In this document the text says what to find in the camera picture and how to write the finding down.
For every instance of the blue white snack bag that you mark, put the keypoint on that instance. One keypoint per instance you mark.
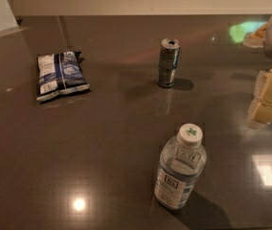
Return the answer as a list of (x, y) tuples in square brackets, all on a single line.
[(59, 75)]

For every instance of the orange object at table edge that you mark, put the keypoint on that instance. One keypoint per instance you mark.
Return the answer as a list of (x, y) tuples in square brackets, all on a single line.
[(256, 38)]

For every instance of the clear plastic water bottle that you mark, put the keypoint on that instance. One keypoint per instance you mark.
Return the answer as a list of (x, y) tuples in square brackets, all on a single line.
[(181, 162)]

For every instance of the dented metal drink can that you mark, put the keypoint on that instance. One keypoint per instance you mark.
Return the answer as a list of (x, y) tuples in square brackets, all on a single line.
[(169, 55)]

